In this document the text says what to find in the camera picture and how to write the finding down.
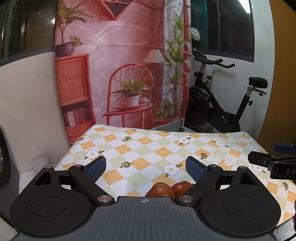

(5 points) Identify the brownish red apple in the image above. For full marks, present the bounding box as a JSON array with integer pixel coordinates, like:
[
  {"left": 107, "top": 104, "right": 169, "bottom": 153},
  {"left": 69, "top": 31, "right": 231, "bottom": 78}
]
[{"left": 145, "top": 182, "right": 175, "bottom": 200}]

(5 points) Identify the wooden door panel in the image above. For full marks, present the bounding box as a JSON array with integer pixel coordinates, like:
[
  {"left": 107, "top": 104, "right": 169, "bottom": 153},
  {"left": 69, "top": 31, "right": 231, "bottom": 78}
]
[{"left": 257, "top": 1, "right": 295, "bottom": 154}]

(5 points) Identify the checkered floral tablecloth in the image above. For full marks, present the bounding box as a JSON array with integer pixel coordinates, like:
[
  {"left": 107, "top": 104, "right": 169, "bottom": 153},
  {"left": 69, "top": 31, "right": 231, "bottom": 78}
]
[{"left": 56, "top": 124, "right": 295, "bottom": 222}]

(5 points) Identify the black exercise bike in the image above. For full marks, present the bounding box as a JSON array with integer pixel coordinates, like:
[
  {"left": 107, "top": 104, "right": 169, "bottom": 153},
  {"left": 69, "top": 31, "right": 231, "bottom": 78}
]
[{"left": 184, "top": 46, "right": 269, "bottom": 134}]

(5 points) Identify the pink printed backdrop cloth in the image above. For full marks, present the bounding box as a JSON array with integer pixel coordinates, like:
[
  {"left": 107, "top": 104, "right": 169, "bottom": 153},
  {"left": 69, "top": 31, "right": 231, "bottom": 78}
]
[{"left": 55, "top": 1, "right": 191, "bottom": 144}]

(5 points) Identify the dark window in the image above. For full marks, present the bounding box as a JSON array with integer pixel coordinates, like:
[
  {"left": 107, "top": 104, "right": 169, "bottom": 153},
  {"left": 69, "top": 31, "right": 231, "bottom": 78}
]
[{"left": 191, "top": 0, "right": 255, "bottom": 62}]

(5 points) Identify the white cloth on bike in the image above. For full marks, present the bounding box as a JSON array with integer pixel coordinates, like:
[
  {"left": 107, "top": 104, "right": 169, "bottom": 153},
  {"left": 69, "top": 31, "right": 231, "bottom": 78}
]
[{"left": 191, "top": 27, "right": 201, "bottom": 41}]

